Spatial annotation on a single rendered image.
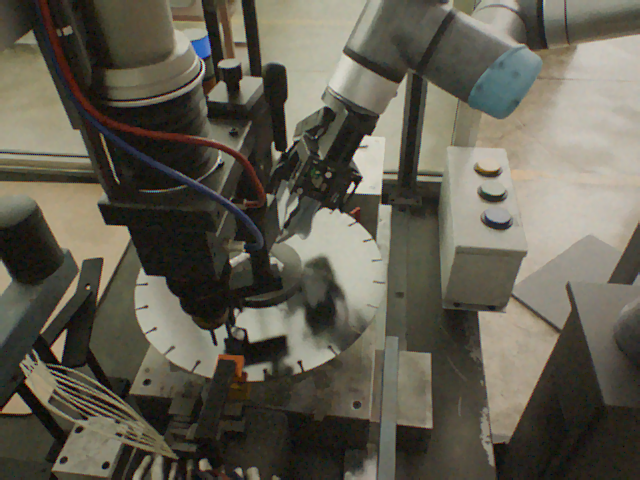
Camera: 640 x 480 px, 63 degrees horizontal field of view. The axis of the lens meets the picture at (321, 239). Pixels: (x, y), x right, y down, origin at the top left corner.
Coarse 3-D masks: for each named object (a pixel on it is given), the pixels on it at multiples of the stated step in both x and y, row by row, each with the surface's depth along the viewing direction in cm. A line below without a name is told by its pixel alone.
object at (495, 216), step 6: (486, 210) 84; (492, 210) 84; (498, 210) 84; (504, 210) 84; (486, 216) 83; (492, 216) 83; (498, 216) 83; (504, 216) 82; (510, 216) 83; (492, 222) 82; (498, 222) 82; (504, 222) 82
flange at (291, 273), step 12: (240, 252) 71; (276, 252) 70; (288, 252) 71; (240, 264) 69; (288, 264) 69; (300, 264) 69; (288, 276) 67; (300, 276) 68; (288, 288) 66; (252, 300) 65; (264, 300) 65
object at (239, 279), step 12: (252, 264) 56; (264, 264) 56; (276, 264) 60; (240, 276) 58; (252, 276) 58; (264, 276) 57; (276, 276) 58; (240, 288) 57; (252, 288) 58; (264, 288) 58; (276, 288) 59; (240, 300) 61
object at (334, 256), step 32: (320, 224) 76; (352, 224) 76; (320, 256) 71; (352, 256) 71; (160, 288) 68; (320, 288) 67; (352, 288) 67; (384, 288) 67; (160, 320) 64; (192, 320) 64; (256, 320) 63; (288, 320) 63; (320, 320) 63; (352, 320) 63; (160, 352) 60; (192, 352) 60; (224, 352) 60; (256, 352) 60; (288, 352) 60; (320, 352) 60
